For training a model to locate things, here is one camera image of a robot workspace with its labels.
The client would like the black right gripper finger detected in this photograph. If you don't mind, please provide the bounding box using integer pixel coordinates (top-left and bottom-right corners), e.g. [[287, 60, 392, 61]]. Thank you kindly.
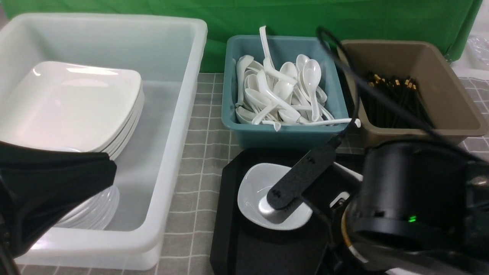
[[259, 146, 337, 223]]

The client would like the small white square bowl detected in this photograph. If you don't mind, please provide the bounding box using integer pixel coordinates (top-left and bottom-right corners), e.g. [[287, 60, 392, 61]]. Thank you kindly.
[[237, 163, 313, 231]]

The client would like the large white square plate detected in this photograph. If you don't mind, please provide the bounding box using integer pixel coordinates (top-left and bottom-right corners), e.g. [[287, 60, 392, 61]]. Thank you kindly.
[[330, 162, 363, 208]]

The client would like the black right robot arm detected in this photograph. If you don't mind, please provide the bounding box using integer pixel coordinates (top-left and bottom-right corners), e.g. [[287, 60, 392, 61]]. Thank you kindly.
[[258, 139, 488, 275]]

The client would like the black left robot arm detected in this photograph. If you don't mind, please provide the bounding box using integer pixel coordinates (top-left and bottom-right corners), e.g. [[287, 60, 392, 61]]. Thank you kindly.
[[0, 142, 117, 275]]

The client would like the black serving tray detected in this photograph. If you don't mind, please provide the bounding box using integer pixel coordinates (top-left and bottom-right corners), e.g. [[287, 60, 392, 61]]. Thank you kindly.
[[210, 148, 367, 275]]

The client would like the pile of white soup spoons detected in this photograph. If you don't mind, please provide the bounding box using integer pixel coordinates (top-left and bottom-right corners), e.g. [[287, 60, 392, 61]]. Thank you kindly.
[[230, 26, 361, 133]]

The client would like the bundle of black chopsticks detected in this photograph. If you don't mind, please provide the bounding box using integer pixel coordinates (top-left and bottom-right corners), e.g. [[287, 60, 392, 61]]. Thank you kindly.
[[359, 73, 434, 129]]

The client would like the teal plastic bin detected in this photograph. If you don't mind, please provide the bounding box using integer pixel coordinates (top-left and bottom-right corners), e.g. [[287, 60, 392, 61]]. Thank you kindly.
[[222, 35, 349, 149]]

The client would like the large translucent white plastic tub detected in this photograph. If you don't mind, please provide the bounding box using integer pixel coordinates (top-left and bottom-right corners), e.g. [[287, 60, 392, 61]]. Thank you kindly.
[[1, 13, 207, 270]]

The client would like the stack of small white bowls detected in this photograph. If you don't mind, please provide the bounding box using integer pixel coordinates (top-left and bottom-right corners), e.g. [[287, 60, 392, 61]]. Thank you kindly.
[[54, 186, 120, 230]]

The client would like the brown plastic bin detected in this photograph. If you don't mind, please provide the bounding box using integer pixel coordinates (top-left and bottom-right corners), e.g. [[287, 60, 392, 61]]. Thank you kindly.
[[342, 40, 488, 144]]

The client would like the stack of white square plates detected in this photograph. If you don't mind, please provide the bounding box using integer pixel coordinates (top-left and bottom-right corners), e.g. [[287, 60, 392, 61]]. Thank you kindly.
[[0, 61, 145, 160]]

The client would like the green backdrop cloth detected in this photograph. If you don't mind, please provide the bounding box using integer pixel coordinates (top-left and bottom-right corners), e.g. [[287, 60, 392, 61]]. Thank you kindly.
[[1, 0, 482, 73]]

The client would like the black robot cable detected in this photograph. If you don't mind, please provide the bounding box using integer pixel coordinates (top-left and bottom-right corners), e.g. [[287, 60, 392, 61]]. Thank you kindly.
[[316, 27, 482, 163]]

